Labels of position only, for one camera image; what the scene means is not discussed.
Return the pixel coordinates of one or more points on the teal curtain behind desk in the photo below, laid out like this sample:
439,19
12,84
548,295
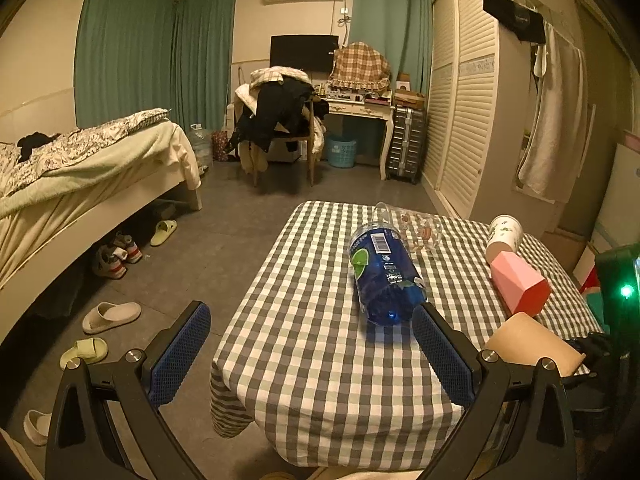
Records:
402,31

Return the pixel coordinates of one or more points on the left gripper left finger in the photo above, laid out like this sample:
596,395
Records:
83,441

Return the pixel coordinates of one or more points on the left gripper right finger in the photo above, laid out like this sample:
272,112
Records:
530,401

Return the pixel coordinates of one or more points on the beige slipper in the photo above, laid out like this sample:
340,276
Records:
106,316

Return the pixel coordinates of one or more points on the blue laundry basket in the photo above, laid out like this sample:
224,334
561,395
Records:
340,152

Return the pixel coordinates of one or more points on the blue plastic bottle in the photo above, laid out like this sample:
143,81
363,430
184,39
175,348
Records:
388,286

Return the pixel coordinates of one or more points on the light green slipper under bed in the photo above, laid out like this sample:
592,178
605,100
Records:
163,230

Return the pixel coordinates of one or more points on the white louvered wardrobe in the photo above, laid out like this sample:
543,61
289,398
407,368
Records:
462,101

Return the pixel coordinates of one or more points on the bed with patterned bedding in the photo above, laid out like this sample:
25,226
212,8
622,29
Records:
76,188

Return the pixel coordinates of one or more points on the white slipper at edge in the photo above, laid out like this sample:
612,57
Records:
36,426

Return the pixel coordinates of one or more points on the pair of sneakers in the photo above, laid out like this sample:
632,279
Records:
110,260

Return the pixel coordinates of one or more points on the plaid cloth cover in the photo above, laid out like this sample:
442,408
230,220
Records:
360,67

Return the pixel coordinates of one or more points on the silver suitcase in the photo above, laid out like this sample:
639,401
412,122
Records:
407,150

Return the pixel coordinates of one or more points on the white desk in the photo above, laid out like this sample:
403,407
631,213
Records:
384,112

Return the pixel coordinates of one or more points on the pink faceted cup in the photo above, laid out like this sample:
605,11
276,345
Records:
521,288

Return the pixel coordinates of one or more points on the large water jug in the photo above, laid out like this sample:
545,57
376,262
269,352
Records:
201,141

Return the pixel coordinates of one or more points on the brown paper cup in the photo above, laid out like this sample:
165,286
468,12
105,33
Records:
522,340

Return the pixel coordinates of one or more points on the wooden chair with clothes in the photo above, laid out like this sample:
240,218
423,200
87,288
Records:
278,102

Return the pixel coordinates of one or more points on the black monitor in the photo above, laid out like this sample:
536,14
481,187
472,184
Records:
310,53

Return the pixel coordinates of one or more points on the teal window curtain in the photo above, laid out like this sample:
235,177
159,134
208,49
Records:
132,55

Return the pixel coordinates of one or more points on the white refrigerator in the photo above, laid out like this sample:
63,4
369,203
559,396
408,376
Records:
618,220

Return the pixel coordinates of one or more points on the hanging white towel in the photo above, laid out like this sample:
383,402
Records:
557,142

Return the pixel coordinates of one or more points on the white patterned paper cup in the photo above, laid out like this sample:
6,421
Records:
505,235

